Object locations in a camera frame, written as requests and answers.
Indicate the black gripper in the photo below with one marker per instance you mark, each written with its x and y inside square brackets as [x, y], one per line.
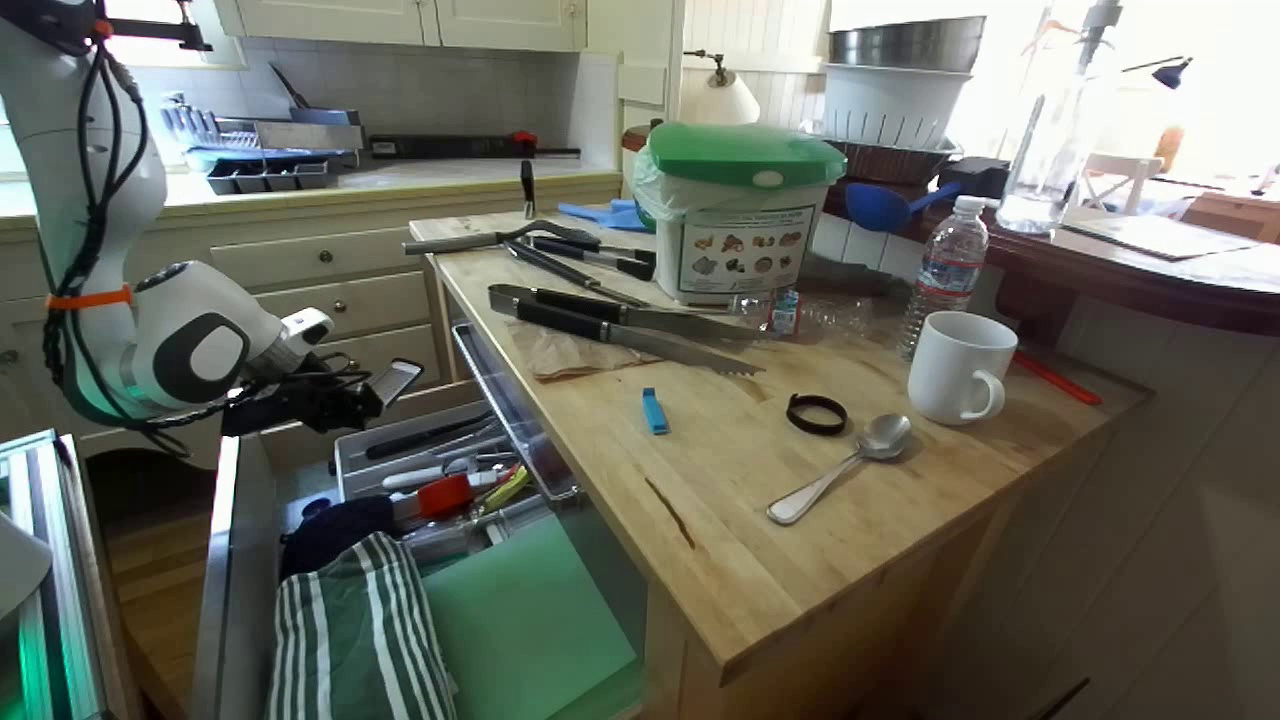
[317, 403]

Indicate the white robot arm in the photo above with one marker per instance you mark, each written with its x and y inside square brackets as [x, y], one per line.
[183, 341]

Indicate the steel fronted kitchen drawer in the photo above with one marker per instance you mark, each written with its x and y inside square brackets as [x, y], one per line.
[427, 571]

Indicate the black oven mitt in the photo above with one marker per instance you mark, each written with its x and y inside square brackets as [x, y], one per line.
[331, 531]

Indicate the white cutlery tray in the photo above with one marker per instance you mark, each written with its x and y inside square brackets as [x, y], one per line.
[483, 456]

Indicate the yellow green utensil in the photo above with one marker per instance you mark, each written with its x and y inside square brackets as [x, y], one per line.
[507, 491]

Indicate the green striped dish towel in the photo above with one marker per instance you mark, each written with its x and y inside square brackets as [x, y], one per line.
[356, 642]

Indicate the black tongs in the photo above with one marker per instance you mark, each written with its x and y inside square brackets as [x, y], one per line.
[562, 248]

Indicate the green plastic cutting board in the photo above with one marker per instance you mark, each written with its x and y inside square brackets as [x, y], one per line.
[529, 636]

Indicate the steel kitchen knife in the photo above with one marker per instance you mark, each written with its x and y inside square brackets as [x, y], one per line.
[631, 338]

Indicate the blue plastic clip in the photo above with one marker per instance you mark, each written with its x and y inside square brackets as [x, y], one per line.
[655, 412]

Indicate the blue cloth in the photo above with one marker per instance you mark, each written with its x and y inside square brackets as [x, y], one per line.
[613, 214]

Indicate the black spatula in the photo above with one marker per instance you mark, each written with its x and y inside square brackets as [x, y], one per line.
[604, 317]

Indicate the green lidded compost bin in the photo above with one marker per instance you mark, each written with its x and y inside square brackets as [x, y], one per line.
[735, 206]

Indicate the brass desk lamp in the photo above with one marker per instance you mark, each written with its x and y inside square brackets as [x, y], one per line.
[722, 98]

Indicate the metal spoon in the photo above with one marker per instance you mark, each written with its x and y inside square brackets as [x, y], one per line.
[879, 446]

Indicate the white ceramic mug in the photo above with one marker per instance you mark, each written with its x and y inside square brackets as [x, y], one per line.
[956, 364]

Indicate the plastic water bottle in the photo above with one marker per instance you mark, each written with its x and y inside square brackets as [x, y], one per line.
[949, 267]

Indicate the steel pot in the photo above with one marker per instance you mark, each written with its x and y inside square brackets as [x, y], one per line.
[941, 45]

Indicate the black handled utensil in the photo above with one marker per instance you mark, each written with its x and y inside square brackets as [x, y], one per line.
[381, 448]

